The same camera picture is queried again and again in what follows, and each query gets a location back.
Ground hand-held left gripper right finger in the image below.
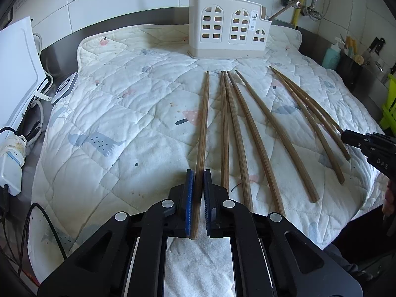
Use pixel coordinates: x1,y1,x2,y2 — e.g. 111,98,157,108
202,169,364,297

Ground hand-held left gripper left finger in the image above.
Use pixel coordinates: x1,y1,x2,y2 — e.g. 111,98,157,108
37,169,195,297

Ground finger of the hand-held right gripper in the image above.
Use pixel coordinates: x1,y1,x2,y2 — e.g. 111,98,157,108
340,129,377,154

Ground set of wooden chopsticks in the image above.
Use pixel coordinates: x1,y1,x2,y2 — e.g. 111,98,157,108
219,66,351,217

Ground white plastic utensil holder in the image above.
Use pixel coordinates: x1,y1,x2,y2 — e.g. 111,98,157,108
186,0,273,59

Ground person's right hand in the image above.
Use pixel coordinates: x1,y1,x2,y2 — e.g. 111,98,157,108
382,179,396,223

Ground green plastic rack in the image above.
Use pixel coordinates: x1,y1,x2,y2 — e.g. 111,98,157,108
380,74,396,130

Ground black utensil container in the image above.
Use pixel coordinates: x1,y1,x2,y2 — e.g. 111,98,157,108
337,49,363,85

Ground teal bottle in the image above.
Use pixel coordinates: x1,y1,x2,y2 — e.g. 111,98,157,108
322,36,341,69

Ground black kitchen tool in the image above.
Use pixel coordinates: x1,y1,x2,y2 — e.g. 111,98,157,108
370,37,386,55

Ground white quilted printed mat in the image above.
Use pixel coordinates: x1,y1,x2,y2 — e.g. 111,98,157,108
30,23,390,297

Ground person's grey trousers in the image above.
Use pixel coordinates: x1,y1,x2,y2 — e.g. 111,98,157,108
322,243,361,274

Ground metal angle valve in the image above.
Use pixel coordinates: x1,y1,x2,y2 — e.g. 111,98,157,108
303,6,322,21

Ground small white grey device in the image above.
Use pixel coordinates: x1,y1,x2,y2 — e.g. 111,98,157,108
51,72,78,105

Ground white power adapter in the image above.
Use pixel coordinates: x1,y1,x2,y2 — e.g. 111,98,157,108
0,127,30,196

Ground white flat appliance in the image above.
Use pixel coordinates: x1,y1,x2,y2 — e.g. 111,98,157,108
0,16,47,124

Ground black cable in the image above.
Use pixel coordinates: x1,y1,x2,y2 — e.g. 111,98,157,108
17,203,68,274

